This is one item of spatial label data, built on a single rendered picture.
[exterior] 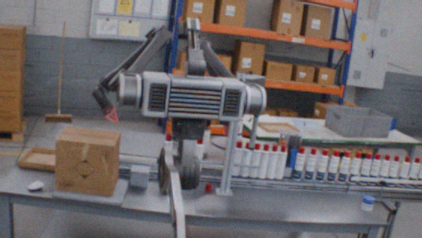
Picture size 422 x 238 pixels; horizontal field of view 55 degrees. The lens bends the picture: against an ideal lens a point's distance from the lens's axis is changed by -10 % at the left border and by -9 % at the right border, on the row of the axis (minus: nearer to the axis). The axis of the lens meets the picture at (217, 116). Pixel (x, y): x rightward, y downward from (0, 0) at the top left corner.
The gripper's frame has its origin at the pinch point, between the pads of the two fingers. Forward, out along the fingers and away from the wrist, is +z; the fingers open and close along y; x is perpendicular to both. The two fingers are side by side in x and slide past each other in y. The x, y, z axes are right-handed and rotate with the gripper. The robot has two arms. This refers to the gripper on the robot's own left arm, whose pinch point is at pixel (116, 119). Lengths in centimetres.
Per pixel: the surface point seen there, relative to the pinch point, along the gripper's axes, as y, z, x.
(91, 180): -25.3, 11.4, 25.7
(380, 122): 115, 182, -193
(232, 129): -16, 36, -48
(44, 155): 32, -1, 54
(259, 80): -13, 23, -74
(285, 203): -30, 85, -49
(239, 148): -2, 54, -46
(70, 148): -23.3, -7.4, 24.6
